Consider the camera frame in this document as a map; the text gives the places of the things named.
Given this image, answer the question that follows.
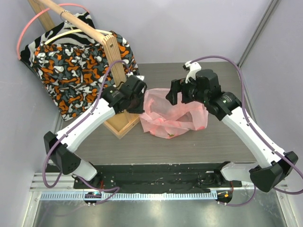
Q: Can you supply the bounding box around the pink plastic bag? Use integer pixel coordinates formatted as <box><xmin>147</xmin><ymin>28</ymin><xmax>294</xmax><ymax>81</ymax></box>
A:
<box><xmin>140</xmin><ymin>88</ymin><xmax>208</xmax><ymax>139</ymax></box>

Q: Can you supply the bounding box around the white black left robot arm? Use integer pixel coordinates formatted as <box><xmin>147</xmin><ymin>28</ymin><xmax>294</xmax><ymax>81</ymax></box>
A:
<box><xmin>44</xmin><ymin>75</ymin><xmax>147</xmax><ymax>189</ymax></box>

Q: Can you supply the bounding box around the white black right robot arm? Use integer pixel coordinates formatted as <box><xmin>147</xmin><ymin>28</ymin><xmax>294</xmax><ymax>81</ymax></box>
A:
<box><xmin>166</xmin><ymin>61</ymin><xmax>298</xmax><ymax>192</ymax></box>

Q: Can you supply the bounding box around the wooden clothes rack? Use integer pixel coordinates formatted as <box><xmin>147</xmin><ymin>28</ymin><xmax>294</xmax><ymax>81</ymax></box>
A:
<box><xmin>37</xmin><ymin>0</ymin><xmax>140</xmax><ymax>139</ymax></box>

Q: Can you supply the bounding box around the orange black patterned garment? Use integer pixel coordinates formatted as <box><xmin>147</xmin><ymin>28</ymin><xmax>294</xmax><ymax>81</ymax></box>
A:
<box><xmin>33</xmin><ymin>32</ymin><xmax>139</xmax><ymax>122</ymax></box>

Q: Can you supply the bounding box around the black white zebra garment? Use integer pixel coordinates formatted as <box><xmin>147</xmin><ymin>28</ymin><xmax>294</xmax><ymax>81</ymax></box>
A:
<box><xmin>20</xmin><ymin>12</ymin><xmax>96</xmax><ymax>69</ymax></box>

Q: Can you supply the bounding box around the cream hanger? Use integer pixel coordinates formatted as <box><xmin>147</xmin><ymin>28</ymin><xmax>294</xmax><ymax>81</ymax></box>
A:
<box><xmin>45</xmin><ymin>29</ymin><xmax>112</xmax><ymax>44</ymax></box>

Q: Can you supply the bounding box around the pink hanger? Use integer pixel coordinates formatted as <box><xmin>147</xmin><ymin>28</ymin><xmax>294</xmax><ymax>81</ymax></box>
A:
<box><xmin>16</xmin><ymin>3</ymin><xmax>90</xmax><ymax>61</ymax></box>

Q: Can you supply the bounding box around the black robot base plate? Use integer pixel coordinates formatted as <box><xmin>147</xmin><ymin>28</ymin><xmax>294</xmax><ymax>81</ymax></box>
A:
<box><xmin>45</xmin><ymin>162</ymin><xmax>256</xmax><ymax>193</ymax></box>

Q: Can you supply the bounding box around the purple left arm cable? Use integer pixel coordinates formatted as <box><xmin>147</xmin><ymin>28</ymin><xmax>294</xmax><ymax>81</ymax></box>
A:
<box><xmin>42</xmin><ymin>60</ymin><xmax>133</xmax><ymax>205</ymax></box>

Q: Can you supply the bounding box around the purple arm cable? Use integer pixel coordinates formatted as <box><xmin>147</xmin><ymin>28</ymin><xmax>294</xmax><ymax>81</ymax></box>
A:
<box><xmin>191</xmin><ymin>55</ymin><xmax>303</xmax><ymax>206</ymax></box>
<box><xmin>42</xmin><ymin>60</ymin><xmax>133</xmax><ymax>205</ymax></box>

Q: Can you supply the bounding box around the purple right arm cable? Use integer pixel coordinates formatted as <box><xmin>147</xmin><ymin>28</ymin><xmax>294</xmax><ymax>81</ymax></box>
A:
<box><xmin>191</xmin><ymin>55</ymin><xmax>303</xmax><ymax>206</ymax></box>

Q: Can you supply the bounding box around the aluminium frame rail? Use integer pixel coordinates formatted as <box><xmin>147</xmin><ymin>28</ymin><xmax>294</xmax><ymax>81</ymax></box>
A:
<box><xmin>29</xmin><ymin>172</ymin><xmax>83</xmax><ymax>192</ymax></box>

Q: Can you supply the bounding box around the aluminium corner post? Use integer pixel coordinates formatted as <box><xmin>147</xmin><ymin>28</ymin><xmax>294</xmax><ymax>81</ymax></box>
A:
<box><xmin>238</xmin><ymin>0</ymin><xmax>281</xmax><ymax>68</ymax></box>

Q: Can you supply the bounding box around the white slotted cable duct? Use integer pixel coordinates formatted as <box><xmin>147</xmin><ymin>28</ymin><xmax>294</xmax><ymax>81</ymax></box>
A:
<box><xmin>40</xmin><ymin>191</ymin><xmax>217</xmax><ymax>201</ymax></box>

